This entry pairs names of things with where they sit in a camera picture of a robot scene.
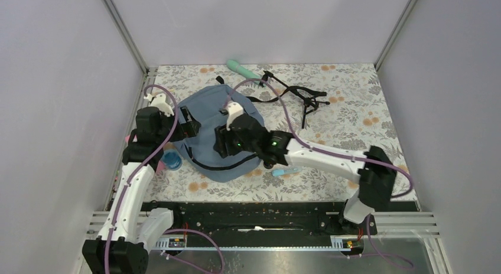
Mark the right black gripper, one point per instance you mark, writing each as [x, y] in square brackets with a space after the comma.
[222, 135]

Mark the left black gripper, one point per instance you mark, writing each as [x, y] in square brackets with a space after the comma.
[191, 127]

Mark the blue grey backpack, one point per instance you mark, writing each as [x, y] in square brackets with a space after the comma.
[204, 106]

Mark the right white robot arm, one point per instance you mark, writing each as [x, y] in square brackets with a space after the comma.
[372, 170]

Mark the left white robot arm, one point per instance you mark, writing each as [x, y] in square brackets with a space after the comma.
[122, 245]

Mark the pink metronome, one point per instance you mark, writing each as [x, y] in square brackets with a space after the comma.
[160, 167]

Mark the red black button toy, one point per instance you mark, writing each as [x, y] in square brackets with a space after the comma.
[267, 165]

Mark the light blue marker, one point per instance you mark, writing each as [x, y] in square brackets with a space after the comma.
[286, 171]

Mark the mint green tube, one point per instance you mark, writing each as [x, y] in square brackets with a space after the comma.
[241, 70]

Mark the floral table mat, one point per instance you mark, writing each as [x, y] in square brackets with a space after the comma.
[357, 118]

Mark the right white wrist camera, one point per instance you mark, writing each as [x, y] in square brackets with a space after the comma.
[232, 111]

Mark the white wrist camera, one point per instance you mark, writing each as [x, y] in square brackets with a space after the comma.
[160, 101]
[232, 111]

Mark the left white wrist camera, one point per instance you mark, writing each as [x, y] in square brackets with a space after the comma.
[160, 101]

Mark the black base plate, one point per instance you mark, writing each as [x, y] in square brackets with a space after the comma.
[271, 224]

